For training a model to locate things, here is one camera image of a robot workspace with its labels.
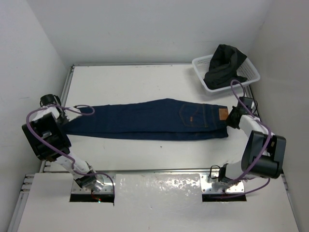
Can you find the dark blue denim trousers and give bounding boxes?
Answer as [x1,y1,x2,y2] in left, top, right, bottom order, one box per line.
[63,99,228,141]

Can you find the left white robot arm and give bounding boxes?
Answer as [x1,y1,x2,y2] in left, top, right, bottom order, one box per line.
[22,94,99,191]

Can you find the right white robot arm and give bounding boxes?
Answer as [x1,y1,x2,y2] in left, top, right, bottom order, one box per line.
[212,106,286,191]

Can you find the black trousers in basket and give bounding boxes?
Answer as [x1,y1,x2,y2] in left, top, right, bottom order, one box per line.
[204,44,248,90]

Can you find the white plastic basket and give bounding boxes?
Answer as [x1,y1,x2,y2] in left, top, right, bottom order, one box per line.
[192,54,260,96]

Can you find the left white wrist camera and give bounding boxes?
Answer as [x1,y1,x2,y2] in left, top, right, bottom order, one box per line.
[65,107,82,122]

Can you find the aluminium table frame rail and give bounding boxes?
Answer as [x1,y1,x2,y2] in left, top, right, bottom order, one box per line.
[39,65,75,173]

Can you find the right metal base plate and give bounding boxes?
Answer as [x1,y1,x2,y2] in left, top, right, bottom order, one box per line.
[200,173,245,194]

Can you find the metal base plate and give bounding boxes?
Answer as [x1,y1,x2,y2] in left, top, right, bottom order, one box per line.
[200,173,245,194]
[71,175,115,194]

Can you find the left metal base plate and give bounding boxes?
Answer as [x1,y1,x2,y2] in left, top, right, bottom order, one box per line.
[71,175,115,194]

